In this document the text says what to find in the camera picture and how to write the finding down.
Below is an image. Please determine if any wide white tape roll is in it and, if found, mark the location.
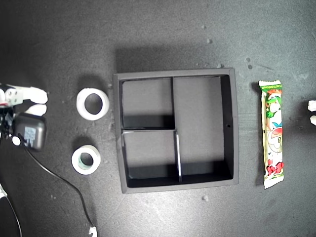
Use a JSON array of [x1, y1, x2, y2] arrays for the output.
[[76, 87, 110, 121]]

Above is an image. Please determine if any snack bar in printed wrapper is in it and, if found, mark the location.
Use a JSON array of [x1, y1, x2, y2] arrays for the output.
[[258, 79, 285, 190]]

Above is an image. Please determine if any small white tape roll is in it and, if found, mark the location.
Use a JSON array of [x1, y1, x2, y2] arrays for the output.
[[71, 145, 101, 176]]

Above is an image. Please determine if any black tray with wells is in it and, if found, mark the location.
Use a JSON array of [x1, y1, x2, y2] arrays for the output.
[[113, 68, 239, 195]]

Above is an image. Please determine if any black camera box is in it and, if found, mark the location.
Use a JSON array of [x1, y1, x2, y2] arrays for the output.
[[11, 112, 48, 152]]

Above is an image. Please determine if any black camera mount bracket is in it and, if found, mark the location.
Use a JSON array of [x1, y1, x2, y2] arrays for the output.
[[0, 107, 15, 139]]

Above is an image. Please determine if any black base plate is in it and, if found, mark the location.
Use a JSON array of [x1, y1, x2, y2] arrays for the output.
[[0, 196, 23, 237]]

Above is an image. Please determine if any black camera cable white plug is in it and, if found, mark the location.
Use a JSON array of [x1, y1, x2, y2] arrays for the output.
[[17, 137, 98, 237]]

